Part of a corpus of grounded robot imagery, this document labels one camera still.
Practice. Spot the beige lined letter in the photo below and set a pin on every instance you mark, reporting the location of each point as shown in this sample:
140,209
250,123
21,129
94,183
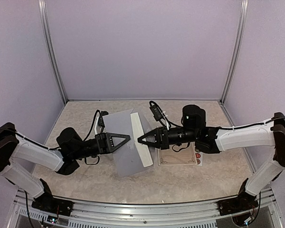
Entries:
143,149
178,155

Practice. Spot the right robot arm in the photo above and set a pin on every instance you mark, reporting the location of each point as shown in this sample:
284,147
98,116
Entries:
213,140

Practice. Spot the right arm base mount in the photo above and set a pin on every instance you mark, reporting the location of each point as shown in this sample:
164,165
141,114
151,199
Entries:
243,201

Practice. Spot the aluminium frame post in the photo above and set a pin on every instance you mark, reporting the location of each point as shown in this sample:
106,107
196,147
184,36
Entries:
236,51
50,49

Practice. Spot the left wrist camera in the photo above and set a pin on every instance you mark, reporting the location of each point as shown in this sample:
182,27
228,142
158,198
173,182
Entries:
99,126

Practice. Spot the left aluminium frame post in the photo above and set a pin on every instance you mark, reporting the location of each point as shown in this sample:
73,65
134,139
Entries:
50,49

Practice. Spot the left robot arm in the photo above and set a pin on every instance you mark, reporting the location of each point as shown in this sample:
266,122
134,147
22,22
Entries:
62,160

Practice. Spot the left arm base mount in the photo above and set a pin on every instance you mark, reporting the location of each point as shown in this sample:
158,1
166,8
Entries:
48,203

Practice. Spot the front aluminium rail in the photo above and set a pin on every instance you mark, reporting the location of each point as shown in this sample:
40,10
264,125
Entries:
197,214

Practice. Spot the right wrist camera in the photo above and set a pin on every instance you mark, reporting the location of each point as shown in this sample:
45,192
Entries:
158,114

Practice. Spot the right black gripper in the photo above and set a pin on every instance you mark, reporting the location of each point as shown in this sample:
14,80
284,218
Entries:
163,145

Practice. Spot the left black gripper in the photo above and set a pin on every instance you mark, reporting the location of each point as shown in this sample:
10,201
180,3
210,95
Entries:
105,144

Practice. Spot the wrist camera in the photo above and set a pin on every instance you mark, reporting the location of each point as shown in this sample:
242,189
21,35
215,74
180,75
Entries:
158,114
99,126

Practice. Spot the white sticker sheet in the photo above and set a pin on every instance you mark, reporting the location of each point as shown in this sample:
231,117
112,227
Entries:
199,157

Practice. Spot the grey paper envelope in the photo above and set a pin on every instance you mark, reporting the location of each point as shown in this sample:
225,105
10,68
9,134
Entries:
132,157

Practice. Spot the right aluminium frame post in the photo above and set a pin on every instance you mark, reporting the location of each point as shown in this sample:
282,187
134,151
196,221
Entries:
236,51

